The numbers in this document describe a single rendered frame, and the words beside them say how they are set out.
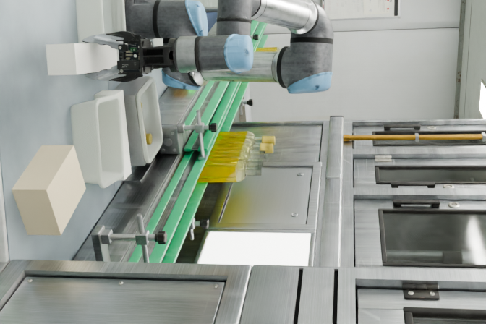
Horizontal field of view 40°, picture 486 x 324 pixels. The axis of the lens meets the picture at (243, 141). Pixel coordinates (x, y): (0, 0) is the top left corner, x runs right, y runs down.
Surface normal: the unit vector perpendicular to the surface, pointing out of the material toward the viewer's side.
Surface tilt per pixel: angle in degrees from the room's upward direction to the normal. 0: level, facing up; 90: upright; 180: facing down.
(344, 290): 90
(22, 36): 0
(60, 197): 0
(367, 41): 90
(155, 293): 90
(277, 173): 90
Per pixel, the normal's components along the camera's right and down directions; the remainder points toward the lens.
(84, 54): 0.99, -0.01
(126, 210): -0.07, -0.91
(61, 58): -0.15, 0.15
